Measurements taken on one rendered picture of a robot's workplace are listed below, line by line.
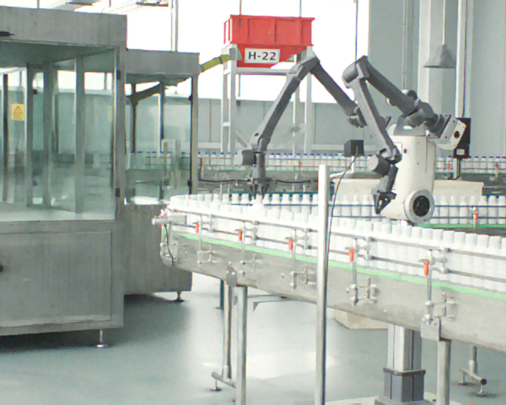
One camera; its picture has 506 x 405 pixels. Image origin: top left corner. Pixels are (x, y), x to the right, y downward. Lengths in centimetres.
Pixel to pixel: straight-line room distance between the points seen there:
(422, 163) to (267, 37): 668
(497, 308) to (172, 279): 685
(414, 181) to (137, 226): 530
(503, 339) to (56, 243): 472
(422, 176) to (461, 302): 143
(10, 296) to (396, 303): 419
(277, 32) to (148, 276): 305
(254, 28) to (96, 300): 451
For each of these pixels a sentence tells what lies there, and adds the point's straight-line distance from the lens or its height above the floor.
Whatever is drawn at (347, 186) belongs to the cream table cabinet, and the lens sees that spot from 888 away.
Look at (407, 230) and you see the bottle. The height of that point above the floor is 115.
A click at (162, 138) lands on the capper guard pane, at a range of 999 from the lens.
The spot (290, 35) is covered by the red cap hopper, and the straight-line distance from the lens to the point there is 1151.
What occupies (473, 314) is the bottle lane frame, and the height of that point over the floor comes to 92.
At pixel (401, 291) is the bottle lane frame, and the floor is 94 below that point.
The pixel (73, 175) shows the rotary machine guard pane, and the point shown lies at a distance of 772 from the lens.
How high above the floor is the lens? 143
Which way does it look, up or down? 3 degrees down
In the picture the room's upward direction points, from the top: 1 degrees clockwise
